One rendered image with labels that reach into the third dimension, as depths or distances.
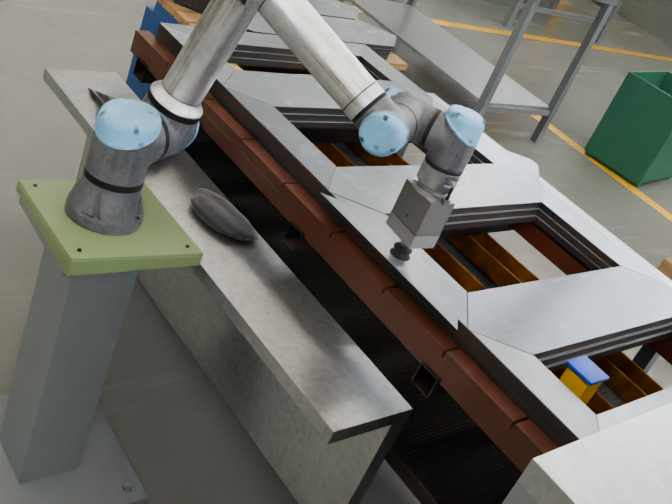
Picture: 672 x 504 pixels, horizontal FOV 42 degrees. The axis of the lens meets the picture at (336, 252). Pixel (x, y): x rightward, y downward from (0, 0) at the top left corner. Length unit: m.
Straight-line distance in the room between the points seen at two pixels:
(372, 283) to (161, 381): 0.99
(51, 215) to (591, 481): 1.11
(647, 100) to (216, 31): 4.16
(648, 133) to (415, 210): 4.04
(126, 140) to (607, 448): 0.99
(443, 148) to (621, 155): 4.13
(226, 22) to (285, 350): 0.62
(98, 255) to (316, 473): 0.63
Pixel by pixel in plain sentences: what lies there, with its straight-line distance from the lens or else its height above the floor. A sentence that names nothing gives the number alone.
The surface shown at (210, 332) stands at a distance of 2.08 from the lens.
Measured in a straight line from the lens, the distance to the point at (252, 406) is 1.98.
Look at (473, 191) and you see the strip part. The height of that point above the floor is 0.87.
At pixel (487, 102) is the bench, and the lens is 4.97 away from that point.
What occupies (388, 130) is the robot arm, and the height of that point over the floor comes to 1.15.
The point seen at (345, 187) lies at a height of 0.87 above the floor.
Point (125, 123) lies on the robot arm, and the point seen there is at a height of 0.93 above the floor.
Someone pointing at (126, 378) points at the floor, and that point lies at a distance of 2.50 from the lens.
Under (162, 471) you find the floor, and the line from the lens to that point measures 2.29.
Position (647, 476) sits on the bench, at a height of 1.05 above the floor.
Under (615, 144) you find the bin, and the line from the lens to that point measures 5.68.
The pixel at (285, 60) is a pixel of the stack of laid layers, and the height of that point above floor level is 0.83.
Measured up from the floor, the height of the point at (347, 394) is 0.68.
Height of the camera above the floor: 1.66
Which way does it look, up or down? 29 degrees down
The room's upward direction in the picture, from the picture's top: 24 degrees clockwise
